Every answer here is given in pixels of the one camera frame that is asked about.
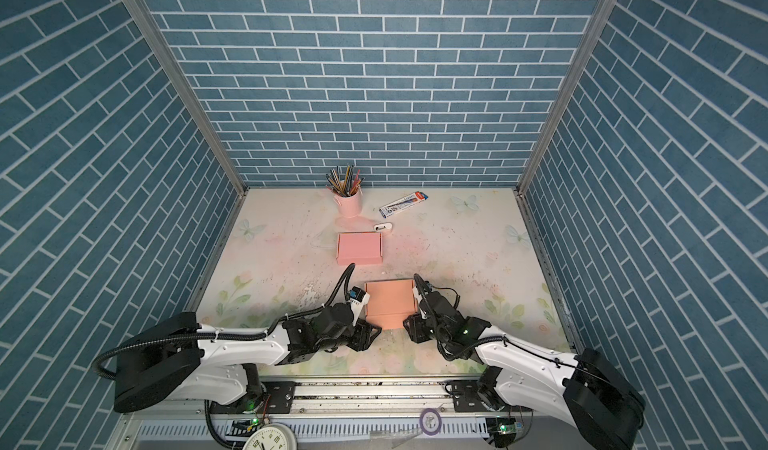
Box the peach paper box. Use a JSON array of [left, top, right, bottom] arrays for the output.
[[365, 280, 417, 330]]

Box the pink paper box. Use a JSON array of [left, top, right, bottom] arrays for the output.
[[336, 232, 383, 266]]

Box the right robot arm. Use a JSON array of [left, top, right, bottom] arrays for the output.
[[403, 281, 645, 449]]

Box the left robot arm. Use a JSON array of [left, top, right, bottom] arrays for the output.
[[91, 303, 382, 413]]

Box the blue white pen box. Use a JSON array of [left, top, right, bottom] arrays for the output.
[[379, 191, 428, 219]]

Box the pink pencil bucket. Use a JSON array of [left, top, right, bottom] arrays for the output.
[[333, 189, 363, 218]]

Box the white round clock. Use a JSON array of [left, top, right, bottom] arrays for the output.
[[243, 423, 298, 450]]

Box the coloured pencils bundle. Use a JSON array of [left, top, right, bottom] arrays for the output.
[[326, 165, 364, 198]]

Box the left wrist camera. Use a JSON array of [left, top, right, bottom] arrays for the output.
[[347, 287, 370, 325]]

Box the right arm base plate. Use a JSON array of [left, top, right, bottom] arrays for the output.
[[442, 379, 531, 413]]

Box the metal base rail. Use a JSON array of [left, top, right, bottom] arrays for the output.
[[103, 374, 637, 450]]

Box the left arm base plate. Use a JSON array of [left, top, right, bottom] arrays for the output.
[[209, 381, 296, 415]]

